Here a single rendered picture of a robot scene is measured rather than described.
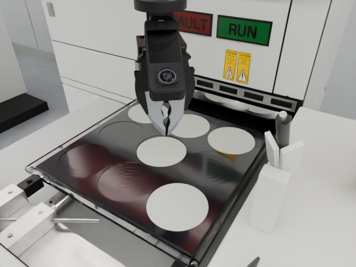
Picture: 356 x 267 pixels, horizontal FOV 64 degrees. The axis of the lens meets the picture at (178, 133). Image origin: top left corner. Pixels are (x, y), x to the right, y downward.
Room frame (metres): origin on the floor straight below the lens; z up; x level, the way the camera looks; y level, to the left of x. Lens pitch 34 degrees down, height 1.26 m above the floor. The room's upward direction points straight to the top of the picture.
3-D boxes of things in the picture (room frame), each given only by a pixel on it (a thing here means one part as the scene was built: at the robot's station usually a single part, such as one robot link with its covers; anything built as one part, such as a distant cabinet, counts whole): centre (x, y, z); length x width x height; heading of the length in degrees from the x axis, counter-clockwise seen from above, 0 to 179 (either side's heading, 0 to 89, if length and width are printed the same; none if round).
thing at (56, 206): (0.33, 0.19, 0.89); 0.05 x 0.01 x 0.01; 148
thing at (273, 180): (0.25, -0.11, 1.03); 0.06 x 0.04 x 0.13; 148
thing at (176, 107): (0.42, 0.01, 1.03); 0.06 x 0.03 x 0.09; 10
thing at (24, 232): (0.28, 0.23, 0.89); 0.08 x 0.03 x 0.03; 148
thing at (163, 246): (0.32, 0.13, 0.90); 0.38 x 0.01 x 0.01; 58
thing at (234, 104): (0.66, -0.07, 0.89); 0.44 x 0.02 x 0.10; 58
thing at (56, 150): (0.56, 0.19, 0.90); 0.37 x 0.01 x 0.01; 148
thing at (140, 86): (0.40, 0.04, 1.07); 0.05 x 0.02 x 0.09; 100
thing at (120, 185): (0.47, 0.03, 0.90); 0.34 x 0.34 x 0.01; 58
